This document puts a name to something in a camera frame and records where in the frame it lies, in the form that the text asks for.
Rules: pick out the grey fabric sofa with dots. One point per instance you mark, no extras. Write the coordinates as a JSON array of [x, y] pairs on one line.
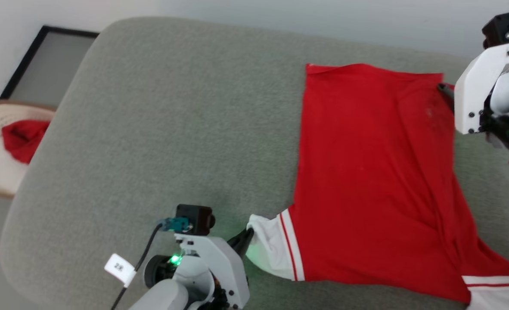
[[172, 129]]

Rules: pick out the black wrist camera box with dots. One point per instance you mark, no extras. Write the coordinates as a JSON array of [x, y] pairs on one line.
[[498, 30], [196, 219]]

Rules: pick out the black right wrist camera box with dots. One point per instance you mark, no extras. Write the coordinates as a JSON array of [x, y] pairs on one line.
[[498, 30]]

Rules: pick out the red and white jersey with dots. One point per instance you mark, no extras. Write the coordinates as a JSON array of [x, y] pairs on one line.
[[366, 172]]

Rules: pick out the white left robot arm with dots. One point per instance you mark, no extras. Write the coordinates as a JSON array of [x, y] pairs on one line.
[[172, 292]]

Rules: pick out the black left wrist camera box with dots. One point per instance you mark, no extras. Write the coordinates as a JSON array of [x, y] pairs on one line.
[[196, 219]]

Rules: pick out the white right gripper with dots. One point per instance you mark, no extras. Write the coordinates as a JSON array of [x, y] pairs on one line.
[[474, 94]]

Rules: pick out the red cloth in basket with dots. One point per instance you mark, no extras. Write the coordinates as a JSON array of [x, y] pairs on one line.
[[22, 140]]

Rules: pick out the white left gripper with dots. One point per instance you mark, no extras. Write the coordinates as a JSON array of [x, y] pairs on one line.
[[224, 267]]

